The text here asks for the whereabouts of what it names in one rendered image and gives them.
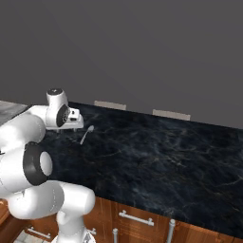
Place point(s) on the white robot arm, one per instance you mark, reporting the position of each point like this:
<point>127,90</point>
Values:
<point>28,193</point>

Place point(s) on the open wooden drawer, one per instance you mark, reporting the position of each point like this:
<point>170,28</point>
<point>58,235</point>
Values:
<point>3,212</point>

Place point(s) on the wooden cupboard door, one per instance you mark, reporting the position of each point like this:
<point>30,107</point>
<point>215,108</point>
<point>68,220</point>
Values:
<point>142,236</point>
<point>202,234</point>

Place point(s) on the wooden drawer front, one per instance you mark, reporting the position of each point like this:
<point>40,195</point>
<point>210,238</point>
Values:
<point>139,211</point>

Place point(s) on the metallic spoon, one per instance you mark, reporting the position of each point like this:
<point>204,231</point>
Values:
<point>86,134</point>

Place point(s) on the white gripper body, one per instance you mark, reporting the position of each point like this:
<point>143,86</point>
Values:
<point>70,124</point>

